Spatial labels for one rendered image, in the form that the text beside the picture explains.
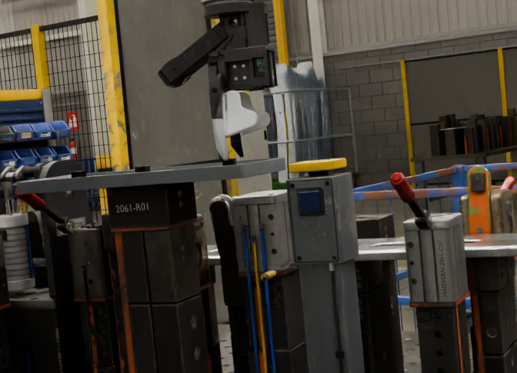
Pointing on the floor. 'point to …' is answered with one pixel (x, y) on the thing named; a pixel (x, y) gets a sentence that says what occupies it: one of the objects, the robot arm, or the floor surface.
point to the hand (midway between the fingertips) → (228, 153)
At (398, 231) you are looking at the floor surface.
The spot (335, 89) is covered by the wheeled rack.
